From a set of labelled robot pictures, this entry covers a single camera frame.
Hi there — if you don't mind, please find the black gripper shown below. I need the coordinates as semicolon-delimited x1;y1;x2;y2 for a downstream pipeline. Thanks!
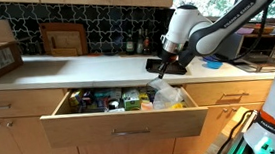
155;47;181;80

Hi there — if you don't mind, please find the clear plastic bag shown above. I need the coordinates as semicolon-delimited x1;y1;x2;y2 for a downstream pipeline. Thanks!
146;75;185;111

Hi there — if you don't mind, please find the open wooden drawer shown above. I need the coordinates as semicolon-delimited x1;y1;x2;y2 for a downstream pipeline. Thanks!
37;77;211;150

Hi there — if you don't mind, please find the wooden cabinet door under drawer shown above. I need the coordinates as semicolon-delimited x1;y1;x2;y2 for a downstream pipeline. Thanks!
168;100;268;154

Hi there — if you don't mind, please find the black rectangular tray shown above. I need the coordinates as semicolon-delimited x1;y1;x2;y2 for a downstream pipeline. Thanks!
144;55;188;79

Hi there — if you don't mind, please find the dark bottle with red label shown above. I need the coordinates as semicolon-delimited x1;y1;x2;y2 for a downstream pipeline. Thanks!
142;30;153;56

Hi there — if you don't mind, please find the clear glass bottle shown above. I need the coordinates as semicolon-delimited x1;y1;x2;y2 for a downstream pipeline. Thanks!
134;29;145;55

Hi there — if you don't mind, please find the small yellow item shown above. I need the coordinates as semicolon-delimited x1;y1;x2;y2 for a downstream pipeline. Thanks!
169;102;185;110

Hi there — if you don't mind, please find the orange packet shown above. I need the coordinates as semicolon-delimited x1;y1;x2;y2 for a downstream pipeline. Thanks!
140;100;154;112

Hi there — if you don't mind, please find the green glass bottle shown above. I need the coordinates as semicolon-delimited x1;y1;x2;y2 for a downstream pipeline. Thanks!
124;31;137;56

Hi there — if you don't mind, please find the green tea box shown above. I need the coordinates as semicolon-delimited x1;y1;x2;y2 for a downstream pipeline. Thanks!
122;90;143;112

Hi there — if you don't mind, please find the black coffee machine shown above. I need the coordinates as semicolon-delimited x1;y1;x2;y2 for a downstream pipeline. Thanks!
153;7;180;58

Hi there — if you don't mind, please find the blue bowl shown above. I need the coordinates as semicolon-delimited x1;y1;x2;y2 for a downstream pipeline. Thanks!
202;54;225;71

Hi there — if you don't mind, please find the black round container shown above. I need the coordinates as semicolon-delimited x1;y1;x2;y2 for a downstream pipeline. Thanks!
108;100;120;111

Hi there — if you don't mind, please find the white and teal box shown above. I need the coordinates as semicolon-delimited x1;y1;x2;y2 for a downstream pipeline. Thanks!
92;87;124;104

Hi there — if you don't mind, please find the purple packet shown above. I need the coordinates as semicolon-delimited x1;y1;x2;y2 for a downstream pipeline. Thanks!
82;90;96;108

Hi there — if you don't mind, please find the yellow packet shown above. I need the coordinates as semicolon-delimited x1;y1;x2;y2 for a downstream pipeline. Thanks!
68;90;84;109

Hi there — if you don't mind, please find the silver toaster oven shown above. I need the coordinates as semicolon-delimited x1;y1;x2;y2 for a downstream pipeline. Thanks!
213;29;275;70

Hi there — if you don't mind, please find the wooden cutting board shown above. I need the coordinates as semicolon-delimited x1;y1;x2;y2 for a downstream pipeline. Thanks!
38;19;89;59

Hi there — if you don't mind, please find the orange tray on oven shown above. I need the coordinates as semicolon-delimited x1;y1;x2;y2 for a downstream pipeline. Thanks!
252;24;275;37

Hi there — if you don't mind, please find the wooden cabinet door pair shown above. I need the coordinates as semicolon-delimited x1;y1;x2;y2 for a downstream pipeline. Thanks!
0;111;82;154

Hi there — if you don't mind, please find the closed wooden drawer, short handle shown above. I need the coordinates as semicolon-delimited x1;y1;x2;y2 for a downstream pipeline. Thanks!
184;76;275;110

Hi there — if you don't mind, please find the metal handle of open drawer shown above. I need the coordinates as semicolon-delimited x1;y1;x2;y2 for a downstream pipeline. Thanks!
111;125;151;137

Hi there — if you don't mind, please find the short metal drawer handle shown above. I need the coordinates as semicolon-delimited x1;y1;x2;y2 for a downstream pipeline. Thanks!
223;91;250;100

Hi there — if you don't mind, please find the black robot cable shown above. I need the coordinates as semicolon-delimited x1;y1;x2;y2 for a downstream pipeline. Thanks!
210;109;259;154

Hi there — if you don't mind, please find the closed wooden drawer, long handle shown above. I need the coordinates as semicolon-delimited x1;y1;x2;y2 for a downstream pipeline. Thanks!
0;83;69;120

